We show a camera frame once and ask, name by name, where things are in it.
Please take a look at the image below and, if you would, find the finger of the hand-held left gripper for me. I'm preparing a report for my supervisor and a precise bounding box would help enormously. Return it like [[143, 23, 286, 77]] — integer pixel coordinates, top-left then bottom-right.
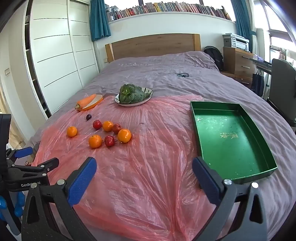
[[14, 158, 60, 173], [6, 146, 33, 160]]

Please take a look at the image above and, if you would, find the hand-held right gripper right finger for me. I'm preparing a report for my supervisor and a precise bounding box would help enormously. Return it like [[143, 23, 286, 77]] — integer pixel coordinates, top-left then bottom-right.
[[192, 157, 269, 241]]

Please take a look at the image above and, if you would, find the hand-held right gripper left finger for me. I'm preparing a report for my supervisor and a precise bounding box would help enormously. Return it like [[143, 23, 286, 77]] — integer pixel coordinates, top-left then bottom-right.
[[21, 157, 97, 241]]

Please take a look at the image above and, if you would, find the green metal tray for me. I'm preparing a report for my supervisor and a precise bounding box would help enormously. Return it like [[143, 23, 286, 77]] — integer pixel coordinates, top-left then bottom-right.
[[190, 101, 278, 185]]

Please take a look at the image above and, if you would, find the person's left hand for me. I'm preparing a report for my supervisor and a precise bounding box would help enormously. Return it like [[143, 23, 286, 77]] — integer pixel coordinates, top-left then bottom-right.
[[0, 194, 25, 222]]

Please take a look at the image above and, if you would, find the pink plastic sheet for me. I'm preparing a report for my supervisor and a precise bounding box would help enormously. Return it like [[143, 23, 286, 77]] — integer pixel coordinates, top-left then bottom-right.
[[30, 94, 222, 241]]

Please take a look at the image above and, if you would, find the carrot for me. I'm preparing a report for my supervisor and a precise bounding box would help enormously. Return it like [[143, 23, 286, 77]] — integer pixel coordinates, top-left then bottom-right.
[[75, 94, 96, 109]]

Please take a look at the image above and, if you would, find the orange oval plate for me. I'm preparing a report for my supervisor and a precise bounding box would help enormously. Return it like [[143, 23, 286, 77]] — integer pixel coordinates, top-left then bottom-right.
[[77, 94, 104, 112]]

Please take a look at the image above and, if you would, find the white patterned plate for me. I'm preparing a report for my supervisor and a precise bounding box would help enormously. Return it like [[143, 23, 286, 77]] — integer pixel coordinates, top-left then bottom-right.
[[114, 87, 153, 107]]

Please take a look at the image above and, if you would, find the bok choy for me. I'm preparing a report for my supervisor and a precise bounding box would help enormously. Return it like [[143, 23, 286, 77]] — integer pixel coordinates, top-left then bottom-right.
[[119, 84, 152, 104]]

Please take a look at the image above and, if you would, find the black hanging bag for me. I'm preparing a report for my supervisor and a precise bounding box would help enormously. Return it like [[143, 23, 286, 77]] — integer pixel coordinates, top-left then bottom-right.
[[251, 70, 265, 96]]

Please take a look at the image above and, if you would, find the white wardrobe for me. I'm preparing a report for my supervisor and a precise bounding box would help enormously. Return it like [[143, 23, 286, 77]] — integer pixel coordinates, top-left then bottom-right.
[[24, 0, 100, 118]]

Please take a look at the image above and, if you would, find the grey chair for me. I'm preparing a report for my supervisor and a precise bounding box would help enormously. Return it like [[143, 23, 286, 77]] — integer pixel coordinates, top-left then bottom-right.
[[266, 58, 296, 127]]

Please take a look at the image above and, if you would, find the wooden dresser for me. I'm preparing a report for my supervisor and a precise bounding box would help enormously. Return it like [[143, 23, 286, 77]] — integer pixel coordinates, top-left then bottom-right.
[[223, 47, 257, 85]]

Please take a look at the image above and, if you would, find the black backpack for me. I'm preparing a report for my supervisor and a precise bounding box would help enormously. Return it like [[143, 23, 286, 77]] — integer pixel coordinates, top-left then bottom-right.
[[203, 46, 224, 71]]

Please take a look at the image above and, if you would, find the grey printer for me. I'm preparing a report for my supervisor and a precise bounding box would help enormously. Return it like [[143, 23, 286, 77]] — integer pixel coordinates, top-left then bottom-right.
[[222, 33, 250, 51]]

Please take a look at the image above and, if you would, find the wooden headboard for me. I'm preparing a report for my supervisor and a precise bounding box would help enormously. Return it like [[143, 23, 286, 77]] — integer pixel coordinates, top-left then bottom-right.
[[105, 34, 201, 63]]

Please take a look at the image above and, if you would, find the teal curtain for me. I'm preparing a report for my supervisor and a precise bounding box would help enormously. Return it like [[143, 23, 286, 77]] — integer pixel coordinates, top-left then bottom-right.
[[90, 0, 111, 42], [231, 0, 257, 50]]

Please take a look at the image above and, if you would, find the row of books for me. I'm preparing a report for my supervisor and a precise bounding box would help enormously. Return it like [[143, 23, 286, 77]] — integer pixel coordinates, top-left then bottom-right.
[[105, 1, 232, 22]]

